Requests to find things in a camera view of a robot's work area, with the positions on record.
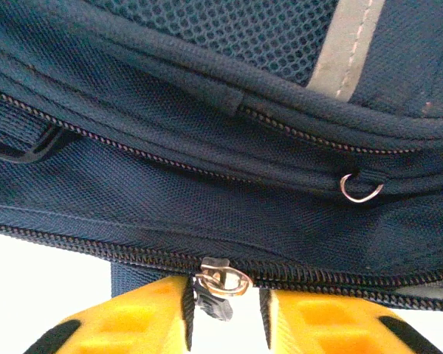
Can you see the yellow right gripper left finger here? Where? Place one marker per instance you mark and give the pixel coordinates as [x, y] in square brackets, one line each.
[133, 324]

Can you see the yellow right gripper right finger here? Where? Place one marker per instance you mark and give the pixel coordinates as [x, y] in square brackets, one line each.
[328, 328]

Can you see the navy blue backpack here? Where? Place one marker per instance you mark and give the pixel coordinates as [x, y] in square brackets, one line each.
[170, 184]

